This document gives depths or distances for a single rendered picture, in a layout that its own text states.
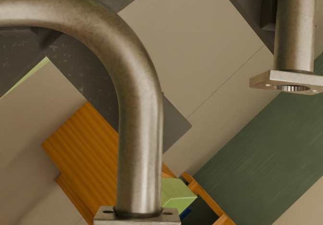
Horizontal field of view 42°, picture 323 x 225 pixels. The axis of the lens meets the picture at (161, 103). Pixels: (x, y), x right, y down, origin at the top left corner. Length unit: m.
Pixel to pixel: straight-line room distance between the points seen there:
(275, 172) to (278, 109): 0.93
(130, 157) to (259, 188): 6.05
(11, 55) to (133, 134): 0.12
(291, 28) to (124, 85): 0.14
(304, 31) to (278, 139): 6.08
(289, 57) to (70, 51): 0.16
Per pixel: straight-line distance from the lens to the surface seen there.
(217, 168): 6.37
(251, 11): 0.38
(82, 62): 0.33
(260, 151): 6.37
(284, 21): 0.34
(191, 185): 5.75
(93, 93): 0.32
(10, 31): 0.32
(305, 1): 0.35
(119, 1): 0.36
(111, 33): 0.27
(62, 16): 0.28
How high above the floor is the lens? 1.24
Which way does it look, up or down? 21 degrees down
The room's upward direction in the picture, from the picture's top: 136 degrees clockwise
